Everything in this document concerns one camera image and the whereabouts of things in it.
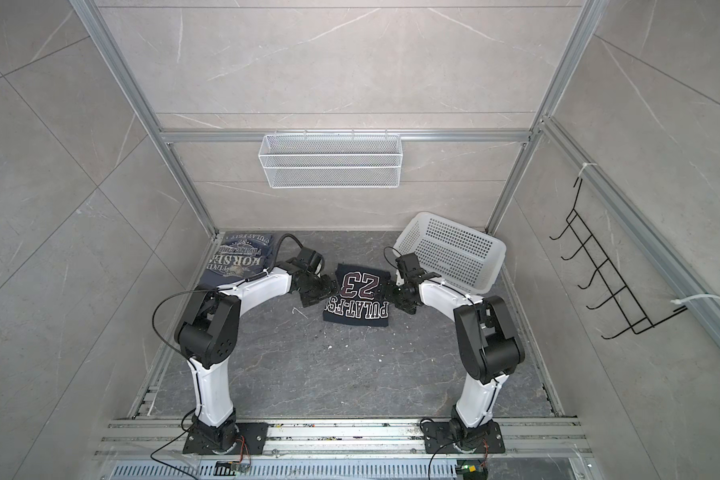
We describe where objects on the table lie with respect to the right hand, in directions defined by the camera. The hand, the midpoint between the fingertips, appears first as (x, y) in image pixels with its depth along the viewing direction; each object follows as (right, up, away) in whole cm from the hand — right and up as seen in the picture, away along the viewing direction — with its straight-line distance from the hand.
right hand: (385, 296), depth 96 cm
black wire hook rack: (+48, 0, -38) cm, 61 cm away
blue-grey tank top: (-53, +13, +11) cm, 56 cm away
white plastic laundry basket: (+31, +13, +15) cm, 37 cm away
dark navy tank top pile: (-8, 0, -3) cm, 9 cm away
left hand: (-17, +2, +1) cm, 17 cm away
